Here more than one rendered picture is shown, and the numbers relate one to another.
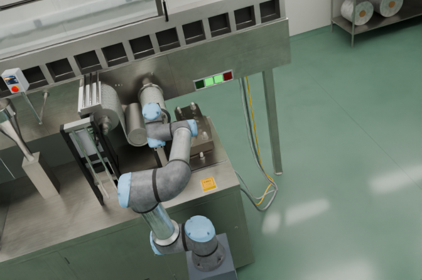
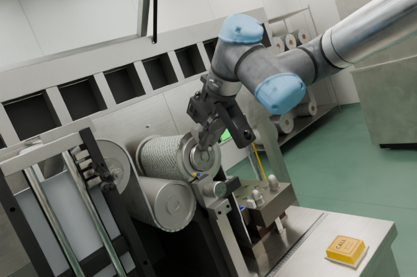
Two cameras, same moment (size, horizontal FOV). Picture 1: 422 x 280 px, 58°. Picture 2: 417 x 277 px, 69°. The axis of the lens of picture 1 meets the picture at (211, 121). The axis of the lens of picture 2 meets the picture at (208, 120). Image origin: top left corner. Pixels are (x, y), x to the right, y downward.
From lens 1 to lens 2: 1.45 m
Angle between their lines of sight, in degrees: 39
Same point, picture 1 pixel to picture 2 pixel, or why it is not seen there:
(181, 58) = (183, 98)
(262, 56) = not seen: hidden behind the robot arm
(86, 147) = (69, 235)
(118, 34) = (85, 61)
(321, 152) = not seen: hidden behind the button
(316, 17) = (234, 153)
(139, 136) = (174, 204)
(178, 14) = (167, 34)
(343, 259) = not seen: outside the picture
